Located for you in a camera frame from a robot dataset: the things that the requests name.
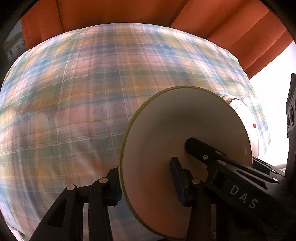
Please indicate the orange curtain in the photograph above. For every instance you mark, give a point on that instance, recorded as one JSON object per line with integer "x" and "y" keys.
{"x": 247, "y": 29}

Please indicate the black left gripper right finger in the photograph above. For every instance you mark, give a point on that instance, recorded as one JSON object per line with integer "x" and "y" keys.
{"x": 235, "y": 202}

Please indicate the white plate stack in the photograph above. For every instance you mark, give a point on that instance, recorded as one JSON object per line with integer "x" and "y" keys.
{"x": 246, "y": 110}

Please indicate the plaid pastel tablecloth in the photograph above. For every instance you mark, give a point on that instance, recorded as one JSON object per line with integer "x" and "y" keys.
{"x": 66, "y": 103}

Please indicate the white round plate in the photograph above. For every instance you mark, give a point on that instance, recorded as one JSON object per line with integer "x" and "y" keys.
{"x": 157, "y": 132}

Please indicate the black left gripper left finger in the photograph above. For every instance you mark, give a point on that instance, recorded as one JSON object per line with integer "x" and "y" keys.
{"x": 78, "y": 206}

